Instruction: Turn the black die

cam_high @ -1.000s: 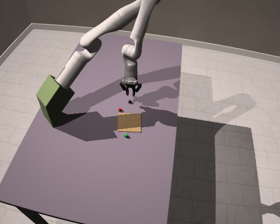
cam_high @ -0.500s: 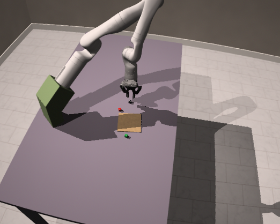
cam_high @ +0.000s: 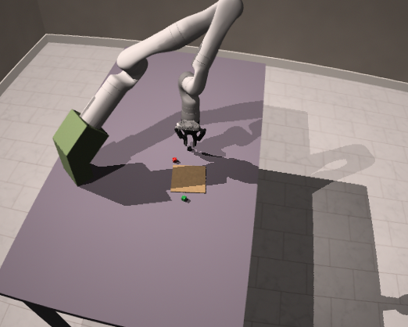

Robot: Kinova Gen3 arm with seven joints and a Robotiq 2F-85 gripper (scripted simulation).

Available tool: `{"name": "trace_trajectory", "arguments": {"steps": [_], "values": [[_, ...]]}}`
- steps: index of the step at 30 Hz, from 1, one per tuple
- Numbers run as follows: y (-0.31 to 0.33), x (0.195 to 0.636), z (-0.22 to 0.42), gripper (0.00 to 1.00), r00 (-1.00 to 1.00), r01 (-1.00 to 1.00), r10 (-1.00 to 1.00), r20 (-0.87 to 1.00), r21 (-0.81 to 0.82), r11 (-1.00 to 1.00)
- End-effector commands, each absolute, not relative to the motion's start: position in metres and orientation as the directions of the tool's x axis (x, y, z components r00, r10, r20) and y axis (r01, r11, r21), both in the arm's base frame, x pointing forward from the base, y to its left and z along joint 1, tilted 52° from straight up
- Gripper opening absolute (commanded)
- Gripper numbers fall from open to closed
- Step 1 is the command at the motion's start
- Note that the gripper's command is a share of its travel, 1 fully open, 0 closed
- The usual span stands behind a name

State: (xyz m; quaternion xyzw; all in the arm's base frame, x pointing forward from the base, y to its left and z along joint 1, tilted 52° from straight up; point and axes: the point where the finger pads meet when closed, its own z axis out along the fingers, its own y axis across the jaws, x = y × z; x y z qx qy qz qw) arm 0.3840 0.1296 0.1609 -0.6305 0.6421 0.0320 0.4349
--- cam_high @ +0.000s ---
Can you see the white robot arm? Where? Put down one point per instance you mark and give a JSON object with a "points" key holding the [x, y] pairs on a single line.
{"points": [[133, 61]]}

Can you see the brown flat mat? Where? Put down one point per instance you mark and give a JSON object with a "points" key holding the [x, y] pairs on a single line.
{"points": [[188, 179]]}

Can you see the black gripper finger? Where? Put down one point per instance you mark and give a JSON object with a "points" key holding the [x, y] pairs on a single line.
{"points": [[198, 138], [180, 135]]}

